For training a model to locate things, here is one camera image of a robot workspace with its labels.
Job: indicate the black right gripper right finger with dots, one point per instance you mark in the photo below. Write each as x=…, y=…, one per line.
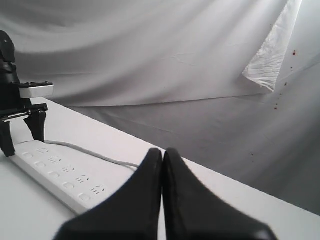
x=193, y=212

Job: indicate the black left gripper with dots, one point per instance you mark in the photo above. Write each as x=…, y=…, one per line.
x=13, y=106

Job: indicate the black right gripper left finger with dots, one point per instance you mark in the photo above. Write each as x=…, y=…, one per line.
x=131, y=213

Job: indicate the white five-socket power strip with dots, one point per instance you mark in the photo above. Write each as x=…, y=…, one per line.
x=69, y=182

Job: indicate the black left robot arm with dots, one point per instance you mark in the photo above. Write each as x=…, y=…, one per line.
x=8, y=67

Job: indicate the grey backdrop cloth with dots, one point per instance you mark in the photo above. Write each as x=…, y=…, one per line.
x=170, y=72

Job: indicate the white crumpled cloth sheet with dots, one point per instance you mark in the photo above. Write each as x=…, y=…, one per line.
x=264, y=68

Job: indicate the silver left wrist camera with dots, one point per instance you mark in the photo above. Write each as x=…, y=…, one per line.
x=31, y=90

